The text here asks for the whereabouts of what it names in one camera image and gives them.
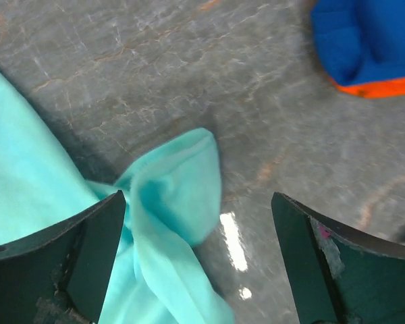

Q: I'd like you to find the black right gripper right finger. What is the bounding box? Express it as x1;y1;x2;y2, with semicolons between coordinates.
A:
271;192;405;323

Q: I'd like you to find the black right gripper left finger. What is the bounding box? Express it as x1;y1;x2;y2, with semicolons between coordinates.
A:
0;191;126;323

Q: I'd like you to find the mint green t shirt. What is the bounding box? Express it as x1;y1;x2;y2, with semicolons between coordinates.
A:
0;74;234;323

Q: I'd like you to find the folded orange t shirt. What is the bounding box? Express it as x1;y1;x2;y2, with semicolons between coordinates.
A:
330;78;405;99

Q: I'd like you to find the folded blue t shirt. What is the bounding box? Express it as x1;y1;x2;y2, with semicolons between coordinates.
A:
310;1;405;86

